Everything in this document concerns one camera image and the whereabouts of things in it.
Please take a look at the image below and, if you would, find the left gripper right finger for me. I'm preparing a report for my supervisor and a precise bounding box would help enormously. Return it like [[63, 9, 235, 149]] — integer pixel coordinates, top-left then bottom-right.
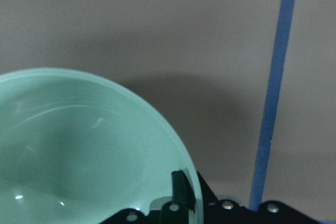
[[197, 173, 319, 224]]

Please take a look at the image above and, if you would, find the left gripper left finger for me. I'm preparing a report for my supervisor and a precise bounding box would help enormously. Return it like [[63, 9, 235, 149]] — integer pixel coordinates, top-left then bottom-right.
[[102, 170, 196, 224]]

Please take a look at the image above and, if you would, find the green ceramic bowl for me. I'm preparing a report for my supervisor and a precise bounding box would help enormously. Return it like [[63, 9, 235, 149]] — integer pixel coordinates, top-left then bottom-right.
[[1, 68, 204, 223]]

